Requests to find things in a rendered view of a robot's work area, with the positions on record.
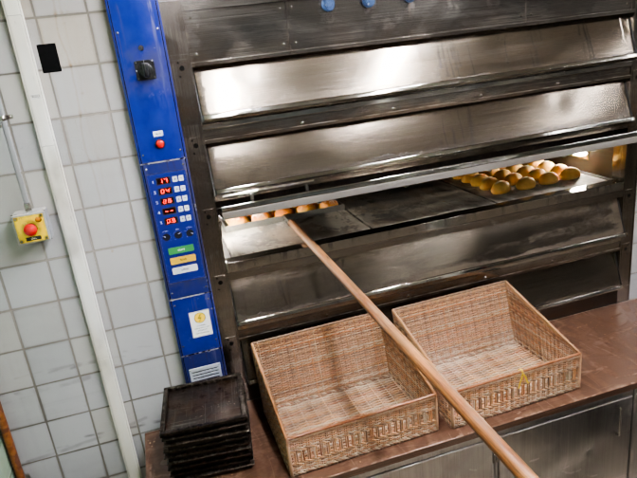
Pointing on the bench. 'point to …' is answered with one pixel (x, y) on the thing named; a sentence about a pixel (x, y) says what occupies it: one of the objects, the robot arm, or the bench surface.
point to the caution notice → (200, 323)
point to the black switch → (145, 69)
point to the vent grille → (206, 372)
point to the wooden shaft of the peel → (426, 367)
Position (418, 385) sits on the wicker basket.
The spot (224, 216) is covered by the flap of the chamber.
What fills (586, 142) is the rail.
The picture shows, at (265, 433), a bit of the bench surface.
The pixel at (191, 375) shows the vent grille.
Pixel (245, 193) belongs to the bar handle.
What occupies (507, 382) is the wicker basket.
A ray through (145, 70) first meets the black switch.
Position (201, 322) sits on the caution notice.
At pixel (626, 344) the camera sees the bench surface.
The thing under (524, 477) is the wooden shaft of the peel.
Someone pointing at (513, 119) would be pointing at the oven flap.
